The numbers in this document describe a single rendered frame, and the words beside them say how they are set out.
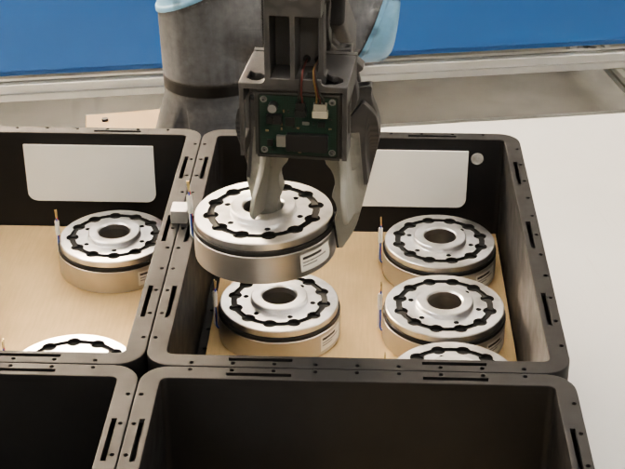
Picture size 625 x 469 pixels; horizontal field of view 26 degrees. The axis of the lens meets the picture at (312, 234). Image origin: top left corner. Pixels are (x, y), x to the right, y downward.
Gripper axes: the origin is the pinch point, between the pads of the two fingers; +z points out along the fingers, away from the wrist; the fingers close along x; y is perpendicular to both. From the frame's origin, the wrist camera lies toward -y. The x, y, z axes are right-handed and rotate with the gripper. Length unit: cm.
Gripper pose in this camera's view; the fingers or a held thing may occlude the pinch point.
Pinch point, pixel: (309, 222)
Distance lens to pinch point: 98.8
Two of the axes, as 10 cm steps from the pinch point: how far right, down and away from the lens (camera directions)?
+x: 9.9, 0.6, -1.2
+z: 0.0, 8.8, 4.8
